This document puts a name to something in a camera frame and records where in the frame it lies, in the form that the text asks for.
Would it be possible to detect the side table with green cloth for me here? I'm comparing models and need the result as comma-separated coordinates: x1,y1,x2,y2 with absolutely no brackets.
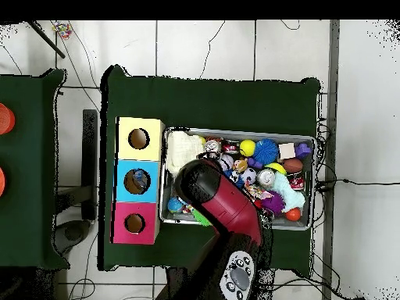
0,69,70,270

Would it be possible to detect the bag of colourful beads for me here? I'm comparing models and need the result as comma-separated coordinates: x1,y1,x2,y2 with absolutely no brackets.
51,21,73,41

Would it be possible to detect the black cable with plug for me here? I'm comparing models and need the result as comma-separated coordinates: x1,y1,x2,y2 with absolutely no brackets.
315,177,400,192

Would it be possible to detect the green spiky rubber ball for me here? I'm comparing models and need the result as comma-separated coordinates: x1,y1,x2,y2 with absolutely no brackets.
191,208,213,227

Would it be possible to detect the blue spiky ball with eyes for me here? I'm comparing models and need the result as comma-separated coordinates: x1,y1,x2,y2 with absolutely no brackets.
252,137,280,165

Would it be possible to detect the crushed clear plastic bottle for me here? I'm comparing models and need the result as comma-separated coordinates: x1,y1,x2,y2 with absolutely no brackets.
130,169,149,192

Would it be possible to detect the brown toy football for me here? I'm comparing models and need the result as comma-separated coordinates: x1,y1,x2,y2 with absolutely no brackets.
282,157,305,174

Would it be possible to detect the cream waffle cloth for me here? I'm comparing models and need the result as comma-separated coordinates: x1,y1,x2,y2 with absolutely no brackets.
165,130,205,176

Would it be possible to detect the wooden box with three holes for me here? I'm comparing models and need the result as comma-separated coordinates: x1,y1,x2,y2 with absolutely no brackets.
110,116,166,245

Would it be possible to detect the orange ridged cup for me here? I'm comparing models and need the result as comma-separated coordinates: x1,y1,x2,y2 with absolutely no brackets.
0,102,16,136

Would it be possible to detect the plain wooden block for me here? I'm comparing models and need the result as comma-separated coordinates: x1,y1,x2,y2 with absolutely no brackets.
277,142,296,159

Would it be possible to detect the purple spiky rubber ball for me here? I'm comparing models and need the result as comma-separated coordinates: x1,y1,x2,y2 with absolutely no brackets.
260,190,286,216

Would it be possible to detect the opened silver drink can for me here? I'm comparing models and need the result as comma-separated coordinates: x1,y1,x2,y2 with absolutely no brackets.
204,138,223,159

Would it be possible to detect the shallow wire mesh bin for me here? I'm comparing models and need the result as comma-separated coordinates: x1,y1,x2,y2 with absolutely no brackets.
158,126,317,231

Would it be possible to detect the black rod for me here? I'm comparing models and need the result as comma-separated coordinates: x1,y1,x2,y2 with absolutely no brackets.
27,20,66,59

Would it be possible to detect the white baseball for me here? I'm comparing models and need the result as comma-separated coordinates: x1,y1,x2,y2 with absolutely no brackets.
218,154,234,171

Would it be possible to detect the orange plush toy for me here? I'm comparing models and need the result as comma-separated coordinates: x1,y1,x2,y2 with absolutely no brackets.
232,158,249,174

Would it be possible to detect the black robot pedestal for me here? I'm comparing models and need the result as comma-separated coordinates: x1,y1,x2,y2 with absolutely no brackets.
152,266,201,300

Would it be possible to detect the mint knitted cloth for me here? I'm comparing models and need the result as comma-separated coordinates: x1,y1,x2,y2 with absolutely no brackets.
273,170,306,213

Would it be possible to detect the black upright panel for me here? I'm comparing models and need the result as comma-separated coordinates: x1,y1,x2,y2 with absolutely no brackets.
81,109,98,221

